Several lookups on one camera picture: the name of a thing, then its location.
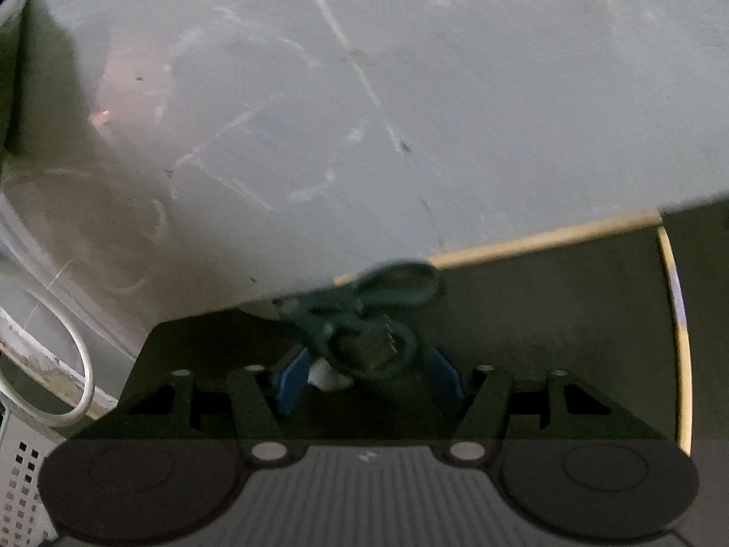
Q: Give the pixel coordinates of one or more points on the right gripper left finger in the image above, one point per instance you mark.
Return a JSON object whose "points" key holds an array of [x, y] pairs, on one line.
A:
{"points": [[260, 397]]}

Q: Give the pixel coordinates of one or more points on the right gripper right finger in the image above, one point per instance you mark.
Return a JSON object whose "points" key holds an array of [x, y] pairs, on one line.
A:
{"points": [[465, 414]]}

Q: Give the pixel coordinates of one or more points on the white perforated utensil basket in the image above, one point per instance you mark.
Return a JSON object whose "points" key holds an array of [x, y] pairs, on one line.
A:
{"points": [[25, 444]]}

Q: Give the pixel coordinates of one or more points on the bamboo chopstick with purple band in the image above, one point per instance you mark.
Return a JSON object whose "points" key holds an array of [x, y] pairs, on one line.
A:
{"points": [[684, 368]]}

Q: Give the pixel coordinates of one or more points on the black handled scissors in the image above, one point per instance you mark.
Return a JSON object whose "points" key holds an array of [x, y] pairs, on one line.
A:
{"points": [[361, 306]]}

